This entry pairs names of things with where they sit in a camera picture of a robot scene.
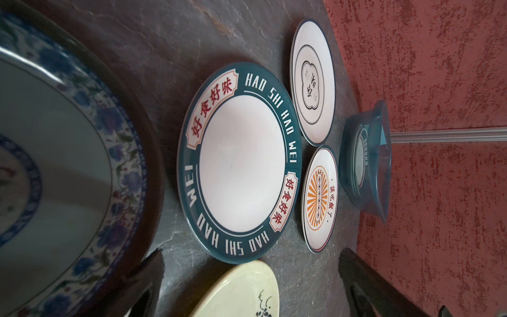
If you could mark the translucent blue plastic bin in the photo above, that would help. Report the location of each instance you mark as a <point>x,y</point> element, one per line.
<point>376,199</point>

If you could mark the plate with green lettered rim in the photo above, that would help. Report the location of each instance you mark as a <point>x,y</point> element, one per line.
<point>360,161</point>

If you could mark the aluminium right corner post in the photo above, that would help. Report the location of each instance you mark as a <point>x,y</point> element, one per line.
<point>493,134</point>

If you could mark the cream yellow plate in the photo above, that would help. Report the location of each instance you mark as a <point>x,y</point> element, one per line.
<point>249,289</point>

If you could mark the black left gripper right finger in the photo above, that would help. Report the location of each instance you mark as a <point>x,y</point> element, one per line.
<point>368,293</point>

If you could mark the white plate black line motif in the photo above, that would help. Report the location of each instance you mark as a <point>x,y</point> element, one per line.
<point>312,81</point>

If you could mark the orange sunburst white plate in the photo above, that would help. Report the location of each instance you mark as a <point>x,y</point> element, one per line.
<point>320,199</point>

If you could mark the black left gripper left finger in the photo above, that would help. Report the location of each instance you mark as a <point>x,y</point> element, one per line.
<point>138,293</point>

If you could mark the blue floral porcelain plate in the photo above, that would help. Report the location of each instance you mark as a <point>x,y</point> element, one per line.
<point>81,171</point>

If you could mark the green rim hao shi plate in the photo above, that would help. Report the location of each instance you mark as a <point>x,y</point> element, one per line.
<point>239,164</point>

